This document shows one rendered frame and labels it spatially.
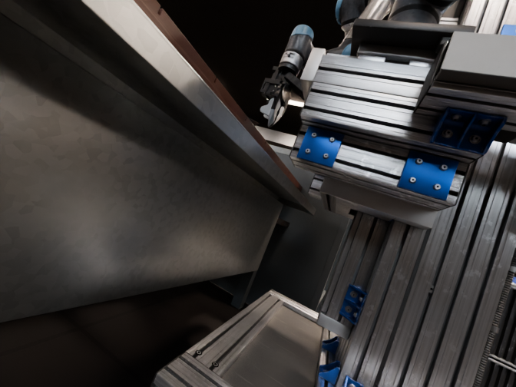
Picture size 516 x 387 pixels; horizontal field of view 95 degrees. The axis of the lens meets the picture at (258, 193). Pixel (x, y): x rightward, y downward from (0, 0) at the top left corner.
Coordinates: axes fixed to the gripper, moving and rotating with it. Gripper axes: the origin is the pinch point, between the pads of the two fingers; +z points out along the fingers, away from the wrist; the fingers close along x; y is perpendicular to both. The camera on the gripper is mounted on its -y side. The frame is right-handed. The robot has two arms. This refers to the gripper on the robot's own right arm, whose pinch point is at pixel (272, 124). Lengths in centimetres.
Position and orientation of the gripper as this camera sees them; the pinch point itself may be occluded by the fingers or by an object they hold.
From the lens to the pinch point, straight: 82.5
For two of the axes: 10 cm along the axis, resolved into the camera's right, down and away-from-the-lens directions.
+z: -3.8, 9.2, -0.8
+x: -3.6, -2.2, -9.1
